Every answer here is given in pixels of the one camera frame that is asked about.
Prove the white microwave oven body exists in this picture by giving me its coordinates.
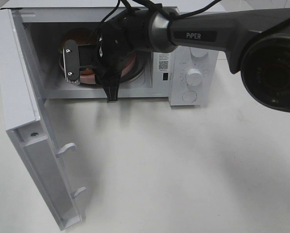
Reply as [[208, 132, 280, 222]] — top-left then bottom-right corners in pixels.
[[0, 0, 218, 106]]

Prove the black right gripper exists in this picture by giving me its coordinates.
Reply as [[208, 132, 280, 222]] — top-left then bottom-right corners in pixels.
[[63, 14, 135, 102]]

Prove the white lower timer knob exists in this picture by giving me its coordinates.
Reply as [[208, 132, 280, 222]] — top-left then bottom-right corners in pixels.
[[186, 68, 203, 86]]

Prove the burger with lettuce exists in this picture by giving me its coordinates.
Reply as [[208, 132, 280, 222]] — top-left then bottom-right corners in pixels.
[[61, 28, 98, 75]]

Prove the white microwave door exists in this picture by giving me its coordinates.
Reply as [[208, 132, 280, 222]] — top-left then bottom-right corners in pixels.
[[0, 9, 85, 230]]

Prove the pink round plate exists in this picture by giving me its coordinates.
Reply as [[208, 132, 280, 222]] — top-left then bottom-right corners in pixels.
[[58, 53, 136, 85]]

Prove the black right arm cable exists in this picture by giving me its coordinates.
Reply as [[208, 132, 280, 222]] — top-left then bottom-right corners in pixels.
[[91, 0, 223, 44]]

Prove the round white door button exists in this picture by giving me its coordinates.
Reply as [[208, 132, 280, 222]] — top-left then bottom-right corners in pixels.
[[182, 90, 197, 102]]

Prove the white upper power knob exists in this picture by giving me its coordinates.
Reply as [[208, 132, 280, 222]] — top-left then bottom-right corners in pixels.
[[189, 47, 208, 58]]

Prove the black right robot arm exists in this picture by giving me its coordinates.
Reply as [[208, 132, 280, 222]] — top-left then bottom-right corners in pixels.
[[63, 4, 290, 113]]

